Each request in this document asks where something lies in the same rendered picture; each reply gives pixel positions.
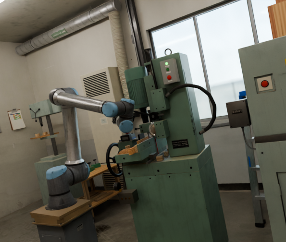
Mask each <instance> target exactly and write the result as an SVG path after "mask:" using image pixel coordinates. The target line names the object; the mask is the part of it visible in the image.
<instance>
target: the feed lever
mask: <svg viewBox="0 0 286 242"><path fill-rule="evenodd" d="M134 113H139V114H143V115H147V116H149V118H150V119H151V120H152V121H154V120H157V119H158V118H159V116H163V115H164V113H162V114H159V113H158V112H152V113H151V114H147V113H143V112H139V111H134Z"/></svg>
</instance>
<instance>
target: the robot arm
mask: <svg viewBox="0 0 286 242"><path fill-rule="evenodd" d="M49 100H50V102H51V103H52V104H54V105H57V106H61V107H62V119H63V128H64V137H65V146H66V155H67V161H66V162H65V165H61V166H56V167H53V168H51V169H48V170H47V171H46V179H47V185H48V191H49V201H48V208H50V209H58V208H63V207H66V206H69V205H71V204H73V203H74V202H75V199H74V198H73V196H72V194H71V192H70V186H72V185H75V184H77V183H80V182H83V181H84V180H86V179H87V178H88V177H89V175H90V168H89V166H88V164H87V163H86V162H85V161H84V160H83V159H82V157H81V147H80V138H79V128H78V119H77V110H76V108H79V109H84V110H89V111H92V112H97V113H101V114H104V115H105V116H106V117H110V118H112V122H113V124H116V125H117V126H118V127H119V129H120V131H121V132H123V133H129V132H131V131H132V129H133V123H132V122H133V121H134V119H135V116H134V115H133V113H134V104H135V102H134V100H131V99H126V98H122V99H121V101H118V102H112V101H107V100H106V101H105V100H100V99H95V98H90V97H84V96H79V94H78V92H77V91H76V90H75V89H74V88H70V87H67V88H55V89H52V90H51V91H50V93H49Z"/></svg>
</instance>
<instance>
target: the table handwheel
mask: <svg viewBox="0 0 286 242"><path fill-rule="evenodd" d="M113 146H117V147H118V143H112V144H110V145H109V147H108V149H107V152H106V164H107V167H108V170H109V172H110V173H111V175H112V176H114V177H120V176H122V174H123V171H122V170H120V167H119V163H117V167H118V170H119V173H118V174H116V173H114V172H113V170H112V168H111V165H110V159H112V161H113V163H116V161H115V157H110V151H111V148H112V147H113Z"/></svg>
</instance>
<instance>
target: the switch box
mask: <svg viewBox="0 0 286 242"><path fill-rule="evenodd" d="M166 62H168V65H169V67H165V66H167V65H165V63H166ZM160 66H161V71H162V77H163V82H164V85H168V84H172V83H177V82H180V78H179V73H178V68H177V64H176V59H173V58H172V59H168V60H164V61H160ZM166 68H169V69H170V70H169V71H171V72H170V73H166V72H168V71H167V70H166ZM168 75H170V76H171V77H172V78H171V79H170V80H172V81H170V82H169V80H168V79H167V76H168Z"/></svg>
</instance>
